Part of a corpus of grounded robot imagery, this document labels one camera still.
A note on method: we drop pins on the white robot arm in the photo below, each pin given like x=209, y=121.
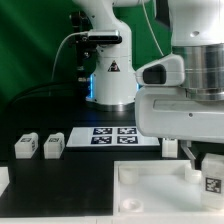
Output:
x=197, y=36

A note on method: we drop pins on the white square table top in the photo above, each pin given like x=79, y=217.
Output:
x=156, y=187

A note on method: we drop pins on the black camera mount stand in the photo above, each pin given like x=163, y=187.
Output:
x=84, y=50

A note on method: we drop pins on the white obstacle piece left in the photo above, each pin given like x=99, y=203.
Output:
x=4, y=179

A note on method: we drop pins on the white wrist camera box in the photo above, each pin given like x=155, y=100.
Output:
x=165, y=72

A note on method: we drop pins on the white marker sheet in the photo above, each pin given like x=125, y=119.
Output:
x=109, y=136

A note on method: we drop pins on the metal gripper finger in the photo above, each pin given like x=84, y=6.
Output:
x=186, y=147

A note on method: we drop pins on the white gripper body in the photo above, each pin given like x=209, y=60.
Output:
x=167, y=113

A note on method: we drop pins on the white front rail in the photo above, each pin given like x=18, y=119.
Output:
x=119, y=220

